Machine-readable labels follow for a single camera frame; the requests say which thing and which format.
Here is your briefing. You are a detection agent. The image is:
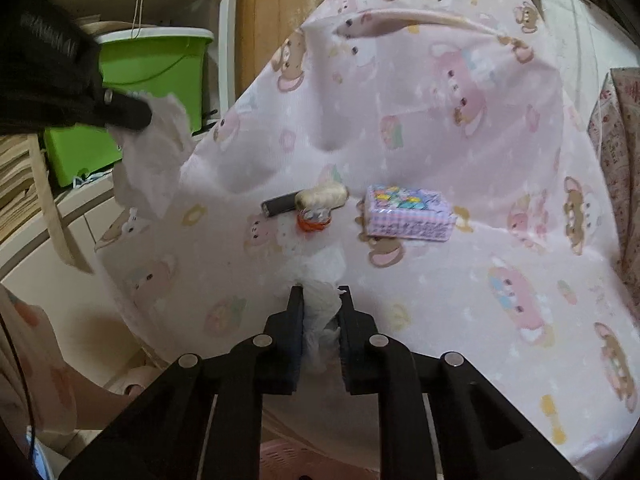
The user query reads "small white tissue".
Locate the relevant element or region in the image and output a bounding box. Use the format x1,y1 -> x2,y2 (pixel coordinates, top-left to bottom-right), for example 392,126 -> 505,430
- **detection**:
107,93 -> 195,220

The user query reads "purple cartoon tissue pack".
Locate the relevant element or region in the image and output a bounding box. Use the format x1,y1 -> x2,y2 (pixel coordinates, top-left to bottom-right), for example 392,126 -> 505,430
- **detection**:
363,185 -> 457,242

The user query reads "pink perforated trash basket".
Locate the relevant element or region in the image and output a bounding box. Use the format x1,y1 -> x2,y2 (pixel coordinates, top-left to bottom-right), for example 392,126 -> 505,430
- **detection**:
259,440 -> 378,480

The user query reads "green plastic storage box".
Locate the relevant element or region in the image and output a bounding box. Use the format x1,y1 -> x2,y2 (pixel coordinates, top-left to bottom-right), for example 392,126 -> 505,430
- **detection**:
43,27 -> 214,188

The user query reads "white shelf unit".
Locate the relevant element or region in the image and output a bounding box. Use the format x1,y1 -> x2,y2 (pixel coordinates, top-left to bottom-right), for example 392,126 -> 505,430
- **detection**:
0,0 -> 246,281

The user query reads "wooden door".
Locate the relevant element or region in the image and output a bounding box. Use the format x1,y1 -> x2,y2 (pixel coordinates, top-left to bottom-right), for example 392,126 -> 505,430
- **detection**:
234,0 -> 526,106

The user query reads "pink cartoon bear bedsheet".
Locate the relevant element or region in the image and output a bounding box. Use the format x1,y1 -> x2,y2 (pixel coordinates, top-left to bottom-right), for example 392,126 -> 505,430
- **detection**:
96,0 -> 639,478

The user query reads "person's pajama leg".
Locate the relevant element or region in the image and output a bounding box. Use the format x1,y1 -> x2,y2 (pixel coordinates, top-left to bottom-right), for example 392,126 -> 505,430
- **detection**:
1,288 -> 141,456

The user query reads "strawberry print quilt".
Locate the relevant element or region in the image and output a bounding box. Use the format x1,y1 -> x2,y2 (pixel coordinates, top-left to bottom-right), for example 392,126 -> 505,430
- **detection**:
588,67 -> 640,296

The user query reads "white mattress with cord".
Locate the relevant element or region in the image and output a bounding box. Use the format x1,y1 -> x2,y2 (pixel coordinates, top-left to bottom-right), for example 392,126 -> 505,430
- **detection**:
532,0 -> 639,122

